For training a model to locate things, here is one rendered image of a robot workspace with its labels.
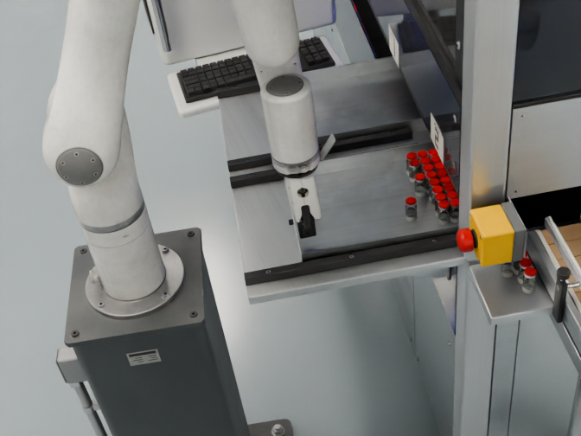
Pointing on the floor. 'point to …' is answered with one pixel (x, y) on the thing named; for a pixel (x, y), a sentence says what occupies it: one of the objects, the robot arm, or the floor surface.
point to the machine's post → (482, 189)
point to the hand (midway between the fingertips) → (306, 227)
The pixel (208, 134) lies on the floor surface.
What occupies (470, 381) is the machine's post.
